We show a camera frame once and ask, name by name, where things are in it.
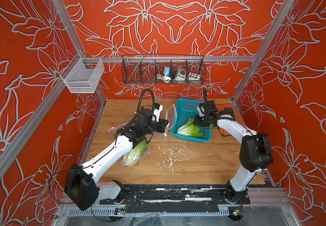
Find teal plastic basket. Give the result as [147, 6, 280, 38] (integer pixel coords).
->
[170, 98, 211, 143]

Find chinese cabbage long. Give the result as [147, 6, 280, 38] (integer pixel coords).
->
[123, 140, 148, 167]

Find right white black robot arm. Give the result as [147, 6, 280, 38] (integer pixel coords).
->
[194, 89, 274, 204]

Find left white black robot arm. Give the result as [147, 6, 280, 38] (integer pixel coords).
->
[64, 98, 169, 211]

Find orange tool case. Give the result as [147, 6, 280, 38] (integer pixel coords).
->
[216, 103, 250, 136]

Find white power strip cube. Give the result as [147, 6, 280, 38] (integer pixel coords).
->
[188, 73, 201, 84]

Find white adapter with sockets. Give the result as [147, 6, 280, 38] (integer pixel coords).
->
[174, 67, 186, 82]

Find blue white charger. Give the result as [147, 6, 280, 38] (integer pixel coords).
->
[163, 67, 170, 77]

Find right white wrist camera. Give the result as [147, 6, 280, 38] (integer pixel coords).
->
[197, 103, 205, 117]

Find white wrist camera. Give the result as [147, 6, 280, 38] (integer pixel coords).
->
[197, 103, 205, 117]
[153, 103, 163, 122]

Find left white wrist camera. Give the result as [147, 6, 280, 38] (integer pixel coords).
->
[153, 103, 163, 122]

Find white coiled cable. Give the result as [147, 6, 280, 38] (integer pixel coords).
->
[156, 74, 171, 84]

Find black wire wall basket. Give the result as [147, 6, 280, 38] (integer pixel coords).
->
[121, 54, 206, 85]

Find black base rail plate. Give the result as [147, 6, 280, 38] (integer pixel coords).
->
[97, 184, 250, 214]

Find clear plastic wall bin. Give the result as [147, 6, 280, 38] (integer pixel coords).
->
[61, 58, 105, 94]

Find aluminium frame crossbar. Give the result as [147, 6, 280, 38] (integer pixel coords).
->
[82, 55, 256, 64]

